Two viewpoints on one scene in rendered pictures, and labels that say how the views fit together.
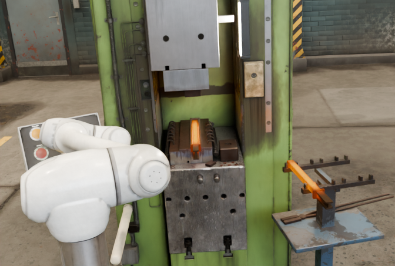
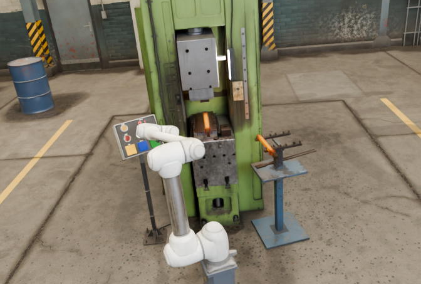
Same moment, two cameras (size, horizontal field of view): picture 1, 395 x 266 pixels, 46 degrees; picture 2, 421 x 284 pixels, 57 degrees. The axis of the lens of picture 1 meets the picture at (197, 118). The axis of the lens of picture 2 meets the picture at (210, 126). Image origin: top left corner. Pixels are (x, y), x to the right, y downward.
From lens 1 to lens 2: 1.15 m
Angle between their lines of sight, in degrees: 6
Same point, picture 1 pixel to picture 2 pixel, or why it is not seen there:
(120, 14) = (163, 59)
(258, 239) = (244, 178)
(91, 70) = (118, 64)
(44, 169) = (158, 151)
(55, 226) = (163, 172)
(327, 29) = (292, 27)
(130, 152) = (189, 142)
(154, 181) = (199, 153)
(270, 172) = (249, 141)
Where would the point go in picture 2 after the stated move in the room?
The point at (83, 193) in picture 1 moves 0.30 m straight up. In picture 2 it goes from (173, 159) to (166, 108)
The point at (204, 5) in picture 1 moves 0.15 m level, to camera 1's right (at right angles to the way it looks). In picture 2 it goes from (209, 55) to (228, 53)
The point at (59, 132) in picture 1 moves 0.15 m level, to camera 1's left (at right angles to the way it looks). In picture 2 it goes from (146, 130) to (124, 133)
